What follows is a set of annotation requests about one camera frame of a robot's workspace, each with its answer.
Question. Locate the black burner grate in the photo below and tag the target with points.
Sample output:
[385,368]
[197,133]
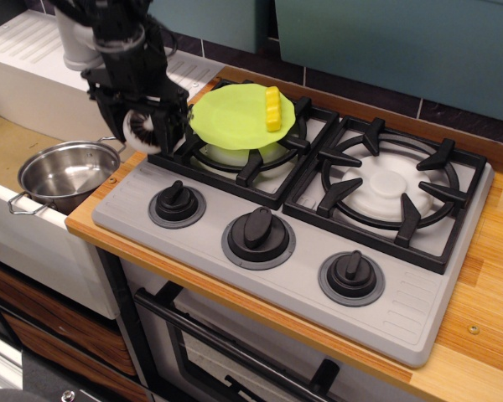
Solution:
[264,176]
[406,196]

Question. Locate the left black burner grate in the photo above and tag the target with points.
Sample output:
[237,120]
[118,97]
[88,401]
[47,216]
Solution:
[264,176]

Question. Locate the left black stove knob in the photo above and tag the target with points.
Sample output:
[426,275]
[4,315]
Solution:
[177,206]

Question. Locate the green plastic plate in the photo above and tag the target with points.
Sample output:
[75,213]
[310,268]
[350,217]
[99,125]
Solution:
[233,117]

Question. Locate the grey toy faucet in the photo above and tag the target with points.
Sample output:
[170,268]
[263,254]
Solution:
[78,44]

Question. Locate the grey toy stove top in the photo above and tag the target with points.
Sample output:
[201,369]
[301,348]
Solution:
[402,324]

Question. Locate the wooden drawer fronts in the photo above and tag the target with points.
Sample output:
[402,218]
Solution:
[68,335]

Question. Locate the black stove knob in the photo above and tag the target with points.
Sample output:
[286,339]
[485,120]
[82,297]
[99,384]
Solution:
[177,206]
[258,241]
[351,279]

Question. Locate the middle black stove knob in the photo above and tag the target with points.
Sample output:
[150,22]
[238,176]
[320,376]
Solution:
[258,241]

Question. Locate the white toy mushroom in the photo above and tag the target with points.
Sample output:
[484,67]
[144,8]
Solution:
[138,131]

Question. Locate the white toy sink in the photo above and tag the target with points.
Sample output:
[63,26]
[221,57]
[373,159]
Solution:
[43,103]

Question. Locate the right black stove knob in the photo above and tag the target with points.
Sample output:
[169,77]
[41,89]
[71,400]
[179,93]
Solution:
[351,279]

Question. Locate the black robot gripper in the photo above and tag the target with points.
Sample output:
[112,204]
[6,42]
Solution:
[138,77]

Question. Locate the toy oven door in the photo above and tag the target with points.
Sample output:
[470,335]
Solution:
[221,355]

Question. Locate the yellow toy fry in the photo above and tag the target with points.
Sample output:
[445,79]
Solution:
[273,117]

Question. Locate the small steel pot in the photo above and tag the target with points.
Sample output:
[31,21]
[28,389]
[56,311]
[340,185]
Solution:
[61,177]

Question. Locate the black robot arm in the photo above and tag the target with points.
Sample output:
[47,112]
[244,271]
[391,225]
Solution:
[117,27]

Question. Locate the right black burner grate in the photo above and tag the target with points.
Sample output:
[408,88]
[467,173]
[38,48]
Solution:
[406,196]

